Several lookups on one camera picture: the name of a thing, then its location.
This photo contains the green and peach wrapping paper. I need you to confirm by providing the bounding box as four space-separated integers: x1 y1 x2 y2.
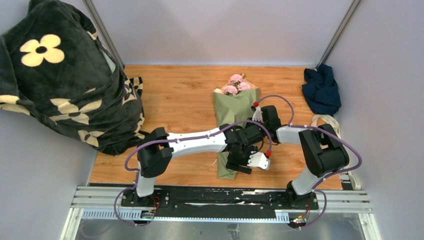
212 88 261 180

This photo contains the pink fake flower bunch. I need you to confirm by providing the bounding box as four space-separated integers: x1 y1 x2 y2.
213 74 254 97

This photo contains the cream tote bag strap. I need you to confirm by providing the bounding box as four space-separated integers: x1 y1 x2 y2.
310 114 362 191

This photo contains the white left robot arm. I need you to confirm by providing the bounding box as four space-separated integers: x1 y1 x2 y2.
133 123 270 207

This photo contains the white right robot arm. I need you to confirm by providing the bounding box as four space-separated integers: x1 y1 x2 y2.
252 102 350 209

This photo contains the navy blue cloth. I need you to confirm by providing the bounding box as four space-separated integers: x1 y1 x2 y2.
301 63 342 117

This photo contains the dark floral fleece blanket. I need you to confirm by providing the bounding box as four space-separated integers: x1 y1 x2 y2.
0 0 146 156

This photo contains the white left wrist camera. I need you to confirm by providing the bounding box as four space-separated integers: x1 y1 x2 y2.
247 152 271 170

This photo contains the black and aluminium base rail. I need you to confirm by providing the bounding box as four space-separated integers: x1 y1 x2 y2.
60 183 382 240

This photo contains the right aluminium frame post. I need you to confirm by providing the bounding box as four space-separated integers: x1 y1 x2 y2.
316 0 363 68

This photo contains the aluminium frame post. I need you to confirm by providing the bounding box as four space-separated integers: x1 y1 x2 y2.
82 0 125 69
316 0 363 68

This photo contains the left aluminium frame post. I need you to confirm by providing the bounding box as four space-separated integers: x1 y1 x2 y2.
82 0 125 69

